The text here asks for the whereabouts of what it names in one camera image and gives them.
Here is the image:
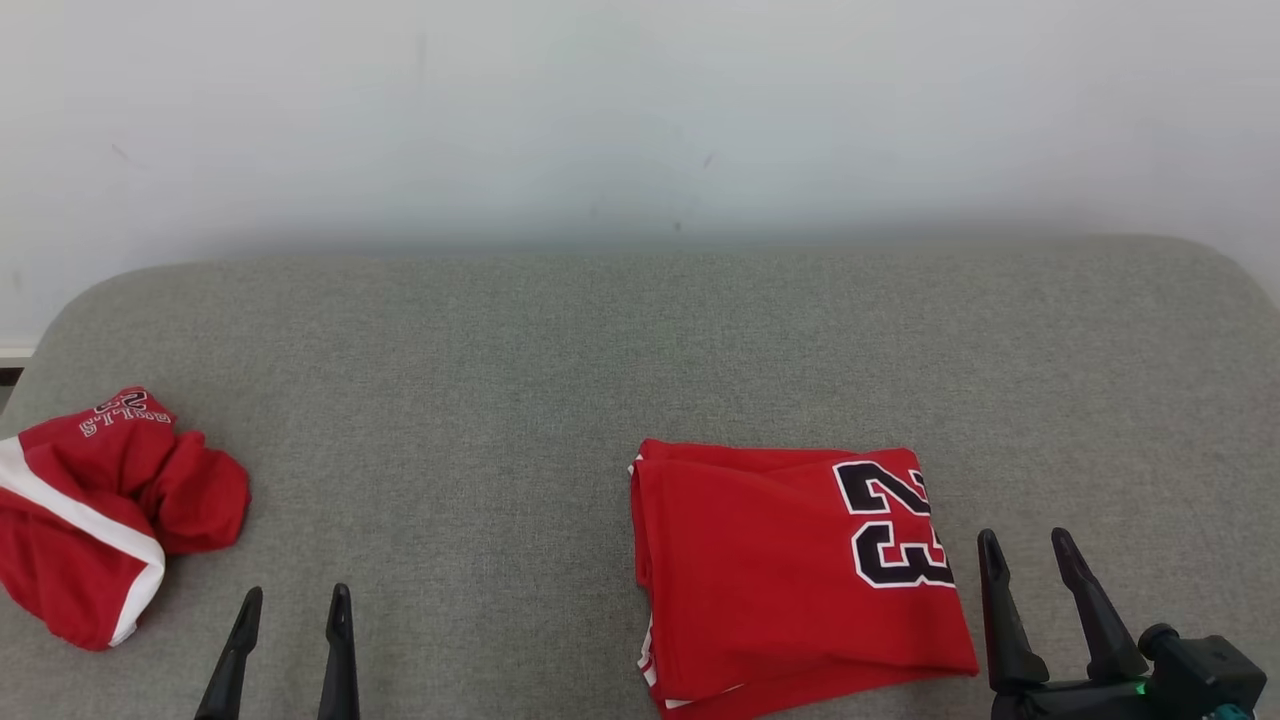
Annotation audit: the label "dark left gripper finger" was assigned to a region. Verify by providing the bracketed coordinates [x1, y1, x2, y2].
[317, 583, 362, 720]
[195, 586, 265, 720]

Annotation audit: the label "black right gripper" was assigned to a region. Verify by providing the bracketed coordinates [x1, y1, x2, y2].
[977, 527, 1159, 720]

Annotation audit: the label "red shorts with white stripe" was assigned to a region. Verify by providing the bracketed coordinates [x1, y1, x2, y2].
[0, 387, 252, 652]

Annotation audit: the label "red jersey with number 23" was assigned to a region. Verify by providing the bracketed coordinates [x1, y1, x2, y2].
[628, 438, 981, 720]

